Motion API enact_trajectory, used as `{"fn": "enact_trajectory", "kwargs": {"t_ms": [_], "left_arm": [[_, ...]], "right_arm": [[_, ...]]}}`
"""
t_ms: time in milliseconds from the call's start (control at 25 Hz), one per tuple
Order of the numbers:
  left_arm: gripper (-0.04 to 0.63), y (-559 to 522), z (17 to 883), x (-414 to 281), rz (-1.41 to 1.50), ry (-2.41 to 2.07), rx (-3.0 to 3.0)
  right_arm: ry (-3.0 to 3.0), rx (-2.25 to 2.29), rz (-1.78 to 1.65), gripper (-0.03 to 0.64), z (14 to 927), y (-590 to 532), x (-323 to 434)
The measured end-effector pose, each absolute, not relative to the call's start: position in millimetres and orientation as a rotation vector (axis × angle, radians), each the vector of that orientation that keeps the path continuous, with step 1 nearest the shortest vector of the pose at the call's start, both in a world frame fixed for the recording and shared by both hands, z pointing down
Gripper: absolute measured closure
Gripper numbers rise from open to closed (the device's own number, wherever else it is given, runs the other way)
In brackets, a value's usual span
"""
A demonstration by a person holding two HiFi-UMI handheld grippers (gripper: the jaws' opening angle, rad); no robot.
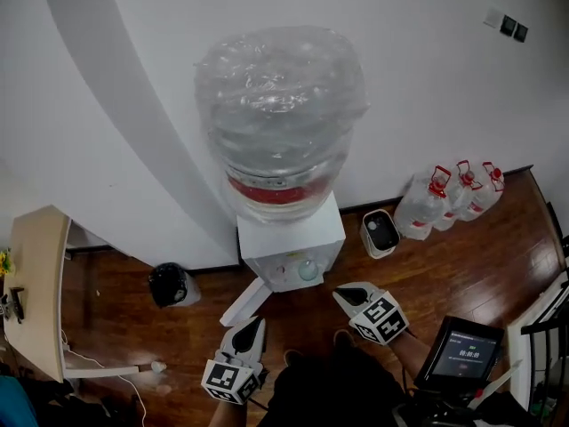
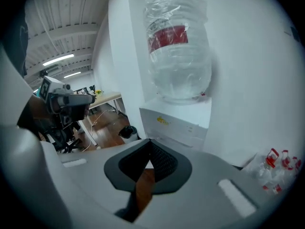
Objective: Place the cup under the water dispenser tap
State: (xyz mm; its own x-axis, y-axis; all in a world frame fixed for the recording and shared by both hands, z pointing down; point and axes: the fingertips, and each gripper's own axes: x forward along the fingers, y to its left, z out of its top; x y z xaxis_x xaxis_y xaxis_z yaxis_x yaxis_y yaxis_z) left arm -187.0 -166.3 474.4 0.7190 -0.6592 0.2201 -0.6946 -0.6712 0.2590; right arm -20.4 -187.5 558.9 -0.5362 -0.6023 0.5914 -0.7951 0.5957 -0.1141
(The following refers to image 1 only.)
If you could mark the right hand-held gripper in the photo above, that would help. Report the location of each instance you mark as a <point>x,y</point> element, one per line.
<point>380,320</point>

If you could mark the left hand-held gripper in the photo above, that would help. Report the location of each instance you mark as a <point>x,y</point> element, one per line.
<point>231,378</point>

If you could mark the green cup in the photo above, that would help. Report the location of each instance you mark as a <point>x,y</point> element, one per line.
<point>309,270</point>

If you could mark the white water dispenser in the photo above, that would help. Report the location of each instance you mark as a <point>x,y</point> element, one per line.
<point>284,243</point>

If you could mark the person's right forearm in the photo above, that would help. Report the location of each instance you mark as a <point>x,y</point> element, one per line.
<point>411,356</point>

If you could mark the person's left forearm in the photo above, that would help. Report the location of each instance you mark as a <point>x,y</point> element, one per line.
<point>224,414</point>

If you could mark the small white cup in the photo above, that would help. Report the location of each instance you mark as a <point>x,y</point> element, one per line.
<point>158,366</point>

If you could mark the large clear water jug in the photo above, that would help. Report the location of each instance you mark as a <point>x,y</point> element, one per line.
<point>280,123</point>

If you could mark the person's dark shoe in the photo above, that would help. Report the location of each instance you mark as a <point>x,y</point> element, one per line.
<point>292,357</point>
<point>344,340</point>

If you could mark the small white heater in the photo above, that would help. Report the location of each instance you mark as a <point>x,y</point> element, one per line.
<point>380,234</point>

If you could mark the grey bin with black bag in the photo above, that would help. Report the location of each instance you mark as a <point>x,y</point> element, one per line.
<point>171,285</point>

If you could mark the person's black clothing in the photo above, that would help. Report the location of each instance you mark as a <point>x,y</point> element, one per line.
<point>333,394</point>

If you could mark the black tablet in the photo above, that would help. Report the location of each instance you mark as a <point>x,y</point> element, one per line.
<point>462,354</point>

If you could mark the black and white metal rack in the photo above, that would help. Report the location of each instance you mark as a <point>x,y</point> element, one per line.
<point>542,327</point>

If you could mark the light wooden desk white legs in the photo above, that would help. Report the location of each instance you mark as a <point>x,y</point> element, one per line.
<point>37,283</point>

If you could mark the black stand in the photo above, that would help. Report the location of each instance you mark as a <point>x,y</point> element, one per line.
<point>17,303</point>

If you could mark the spare hand-held gripper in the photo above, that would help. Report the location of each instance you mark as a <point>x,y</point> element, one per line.
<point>3,307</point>

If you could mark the yellow flowers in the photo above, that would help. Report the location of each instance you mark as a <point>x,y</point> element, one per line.
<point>5,263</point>

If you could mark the white wall switch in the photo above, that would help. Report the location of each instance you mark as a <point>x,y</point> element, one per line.
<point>492,16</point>

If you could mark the black wall socket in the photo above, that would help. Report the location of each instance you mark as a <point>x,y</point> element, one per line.
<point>507,24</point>
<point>521,32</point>

